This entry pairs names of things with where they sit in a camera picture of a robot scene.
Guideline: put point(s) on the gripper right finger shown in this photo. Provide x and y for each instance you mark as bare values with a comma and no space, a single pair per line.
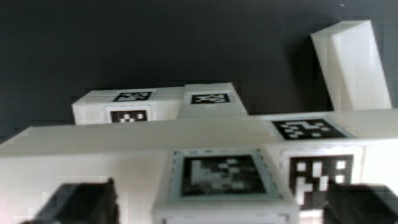
360,204

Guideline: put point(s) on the white tagged cube nut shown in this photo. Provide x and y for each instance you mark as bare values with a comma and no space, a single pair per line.
223,189

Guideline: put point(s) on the white right fence bar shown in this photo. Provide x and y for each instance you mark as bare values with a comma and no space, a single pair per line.
347,51

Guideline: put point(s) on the white chair leg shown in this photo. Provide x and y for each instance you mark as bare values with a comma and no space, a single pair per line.
136,105

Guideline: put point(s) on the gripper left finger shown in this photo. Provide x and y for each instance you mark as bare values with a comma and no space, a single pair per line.
83,204

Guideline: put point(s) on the white chair back frame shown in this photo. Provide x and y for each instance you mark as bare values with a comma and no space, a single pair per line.
330,147

